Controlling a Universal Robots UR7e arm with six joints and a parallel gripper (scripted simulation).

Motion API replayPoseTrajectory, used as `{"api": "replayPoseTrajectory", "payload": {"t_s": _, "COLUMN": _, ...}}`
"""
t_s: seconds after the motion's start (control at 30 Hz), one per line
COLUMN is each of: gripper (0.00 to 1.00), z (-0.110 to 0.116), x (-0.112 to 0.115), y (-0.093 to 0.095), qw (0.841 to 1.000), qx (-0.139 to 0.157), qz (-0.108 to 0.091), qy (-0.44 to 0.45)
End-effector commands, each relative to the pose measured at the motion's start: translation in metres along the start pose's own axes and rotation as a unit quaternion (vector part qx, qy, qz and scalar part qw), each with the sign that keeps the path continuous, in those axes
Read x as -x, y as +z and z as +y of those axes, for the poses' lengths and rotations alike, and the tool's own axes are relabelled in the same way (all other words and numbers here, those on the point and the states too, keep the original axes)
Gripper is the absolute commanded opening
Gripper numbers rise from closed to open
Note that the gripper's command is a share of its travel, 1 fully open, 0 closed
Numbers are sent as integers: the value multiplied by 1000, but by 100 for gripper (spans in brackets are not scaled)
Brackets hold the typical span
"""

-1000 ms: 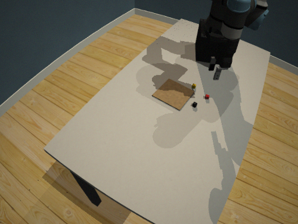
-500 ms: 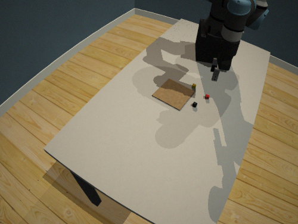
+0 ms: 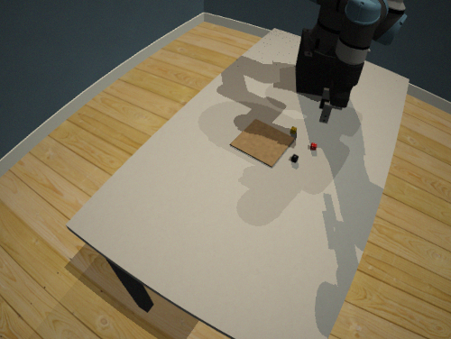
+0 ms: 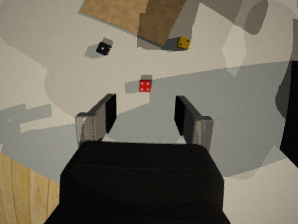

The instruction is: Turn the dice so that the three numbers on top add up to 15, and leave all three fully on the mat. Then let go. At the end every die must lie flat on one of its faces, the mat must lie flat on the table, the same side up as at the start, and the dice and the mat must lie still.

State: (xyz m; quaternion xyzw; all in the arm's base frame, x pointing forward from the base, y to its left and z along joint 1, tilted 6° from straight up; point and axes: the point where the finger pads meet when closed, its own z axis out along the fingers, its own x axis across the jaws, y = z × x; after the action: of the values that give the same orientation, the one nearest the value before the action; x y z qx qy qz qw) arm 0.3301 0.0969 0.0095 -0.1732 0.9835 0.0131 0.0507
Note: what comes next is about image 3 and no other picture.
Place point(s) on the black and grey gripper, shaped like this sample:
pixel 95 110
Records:
pixel 349 65

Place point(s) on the tan mat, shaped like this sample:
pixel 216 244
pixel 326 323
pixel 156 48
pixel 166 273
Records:
pixel 262 142

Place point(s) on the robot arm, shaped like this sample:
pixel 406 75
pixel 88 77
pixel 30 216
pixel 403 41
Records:
pixel 359 21

